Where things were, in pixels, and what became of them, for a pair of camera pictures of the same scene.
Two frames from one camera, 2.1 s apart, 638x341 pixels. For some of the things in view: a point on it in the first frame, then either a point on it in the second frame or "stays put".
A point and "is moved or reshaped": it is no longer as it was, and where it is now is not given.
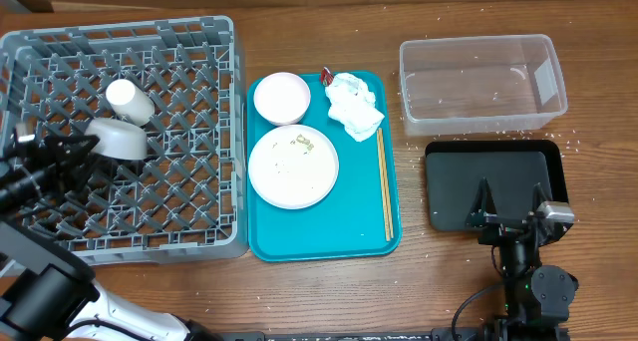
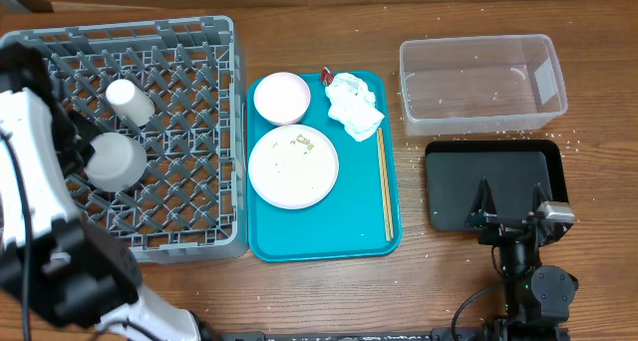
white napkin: [352, 102] stays put
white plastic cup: [130, 101] stays put
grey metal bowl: [119, 140] is moved or reshaped
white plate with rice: [293, 167] stays put
